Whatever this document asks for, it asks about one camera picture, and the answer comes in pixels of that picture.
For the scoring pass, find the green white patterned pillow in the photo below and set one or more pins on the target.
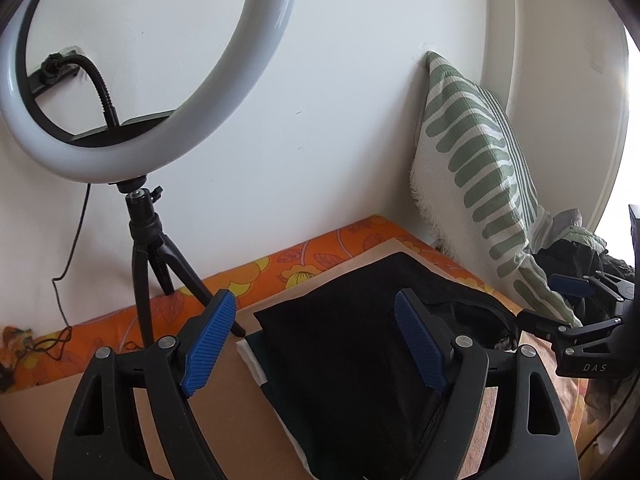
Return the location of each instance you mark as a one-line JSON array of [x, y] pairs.
[[471, 183]]

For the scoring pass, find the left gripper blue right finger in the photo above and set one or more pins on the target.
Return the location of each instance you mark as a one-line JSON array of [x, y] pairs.
[[427, 337]]

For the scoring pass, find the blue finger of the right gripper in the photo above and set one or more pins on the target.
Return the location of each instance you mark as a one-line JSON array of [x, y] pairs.
[[571, 286]]

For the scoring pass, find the dark clothes pile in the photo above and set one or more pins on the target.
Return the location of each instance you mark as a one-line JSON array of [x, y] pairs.
[[590, 279]]

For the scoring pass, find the black gooseneck phone holder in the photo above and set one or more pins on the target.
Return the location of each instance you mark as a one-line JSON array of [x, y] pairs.
[[68, 91]]

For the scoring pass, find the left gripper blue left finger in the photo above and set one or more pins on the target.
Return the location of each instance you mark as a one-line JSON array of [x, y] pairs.
[[202, 339]]

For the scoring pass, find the black mini tripod stand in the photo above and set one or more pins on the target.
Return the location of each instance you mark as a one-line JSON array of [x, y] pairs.
[[152, 249]]

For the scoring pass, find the orange floral bed sheet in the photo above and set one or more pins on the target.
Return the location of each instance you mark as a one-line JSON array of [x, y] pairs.
[[39, 378]]

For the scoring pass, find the stack of folded clothes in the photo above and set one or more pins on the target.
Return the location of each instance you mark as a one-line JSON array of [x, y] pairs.
[[285, 374]]

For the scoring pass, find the black sheer garment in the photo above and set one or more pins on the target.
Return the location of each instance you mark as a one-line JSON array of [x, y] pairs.
[[374, 412]]

